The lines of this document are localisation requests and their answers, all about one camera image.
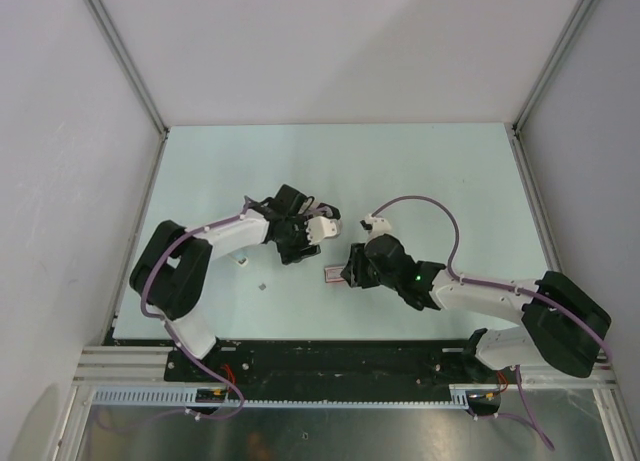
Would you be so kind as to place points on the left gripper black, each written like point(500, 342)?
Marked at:
point(301, 251)

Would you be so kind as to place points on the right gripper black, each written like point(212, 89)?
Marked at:
point(353, 272)

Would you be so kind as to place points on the red white staple box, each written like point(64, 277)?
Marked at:
point(333, 274)

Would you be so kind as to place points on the beige black stapler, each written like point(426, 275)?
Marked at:
point(332, 212)

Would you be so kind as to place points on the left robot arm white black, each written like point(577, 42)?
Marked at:
point(170, 274)

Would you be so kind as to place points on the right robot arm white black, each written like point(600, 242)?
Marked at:
point(552, 319)

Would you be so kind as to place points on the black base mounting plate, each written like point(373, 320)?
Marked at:
point(337, 371)

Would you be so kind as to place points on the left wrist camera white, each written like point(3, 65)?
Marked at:
point(313, 233)

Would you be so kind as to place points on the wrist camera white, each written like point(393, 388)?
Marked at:
point(313, 233)
point(375, 226)

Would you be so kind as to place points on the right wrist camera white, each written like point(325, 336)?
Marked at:
point(375, 226)

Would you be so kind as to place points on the aluminium frame rail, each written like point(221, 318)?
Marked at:
point(118, 364)

